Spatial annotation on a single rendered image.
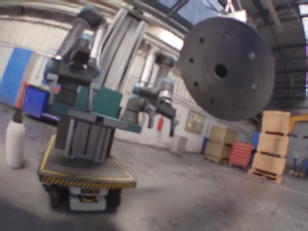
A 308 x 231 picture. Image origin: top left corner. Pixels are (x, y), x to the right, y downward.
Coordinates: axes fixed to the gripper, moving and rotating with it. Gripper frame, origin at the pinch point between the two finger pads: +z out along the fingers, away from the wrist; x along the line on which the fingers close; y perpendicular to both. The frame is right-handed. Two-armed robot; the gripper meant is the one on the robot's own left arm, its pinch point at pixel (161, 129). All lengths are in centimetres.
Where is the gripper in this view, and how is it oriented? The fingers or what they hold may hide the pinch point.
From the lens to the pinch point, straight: 59.6
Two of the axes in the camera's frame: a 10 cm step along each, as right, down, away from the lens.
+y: 6.0, -3.1, -7.3
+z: -1.4, 8.7, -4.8
